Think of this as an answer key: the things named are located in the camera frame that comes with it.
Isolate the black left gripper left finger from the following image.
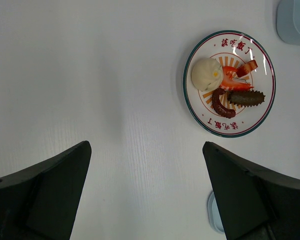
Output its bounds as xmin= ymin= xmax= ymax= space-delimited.
xmin=0 ymin=141 xmax=92 ymax=240

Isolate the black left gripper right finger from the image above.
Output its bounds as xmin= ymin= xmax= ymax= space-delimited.
xmin=202 ymin=141 xmax=300 ymax=240

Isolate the dark red sausage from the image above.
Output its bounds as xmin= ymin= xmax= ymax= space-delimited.
xmin=212 ymin=88 xmax=236 ymax=119

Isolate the dark sea cucumber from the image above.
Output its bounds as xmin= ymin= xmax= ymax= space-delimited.
xmin=228 ymin=90 xmax=266 ymax=107

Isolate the red shrimp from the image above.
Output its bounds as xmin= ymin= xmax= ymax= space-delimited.
xmin=219 ymin=66 xmax=254 ymax=91

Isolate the red braised meat slice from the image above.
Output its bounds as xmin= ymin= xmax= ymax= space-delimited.
xmin=236 ymin=60 xmax=258 ymax=78

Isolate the light blue lunch box lid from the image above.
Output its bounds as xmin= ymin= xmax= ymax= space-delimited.
xmin=207 ymin=191 xmax=225 ymax=234

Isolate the light blue lunch box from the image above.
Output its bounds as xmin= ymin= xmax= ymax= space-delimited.
xmin=276 ymin=0 xmax=300 ymax=46

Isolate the white steamed bun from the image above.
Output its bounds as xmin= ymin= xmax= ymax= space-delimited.
xmin=191 ymin=58 xmax=224 ymax=92

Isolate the round printed ceramic plate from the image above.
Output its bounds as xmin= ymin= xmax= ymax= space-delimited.
xmin=182 ymin=30 xmax=276 ymax=138

